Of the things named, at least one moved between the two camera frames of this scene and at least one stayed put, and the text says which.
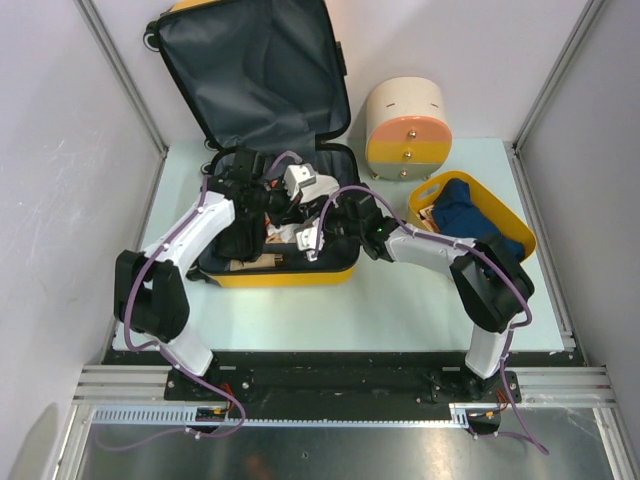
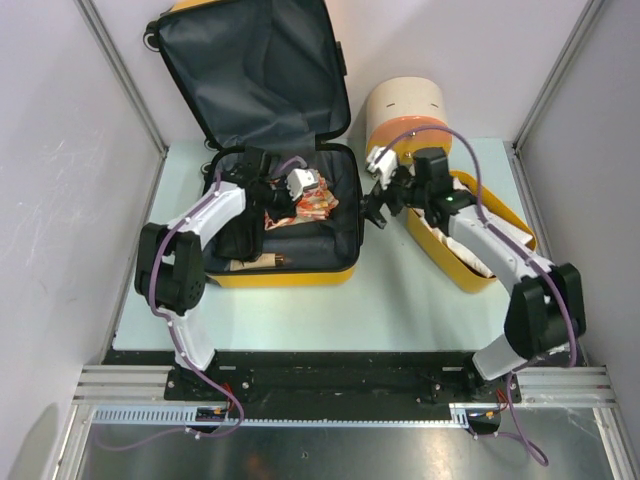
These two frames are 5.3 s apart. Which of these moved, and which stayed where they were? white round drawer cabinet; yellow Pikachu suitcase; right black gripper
Moved: right black gripper
Stayed: white round drawer cabinet; yellow Pikachu suitcase
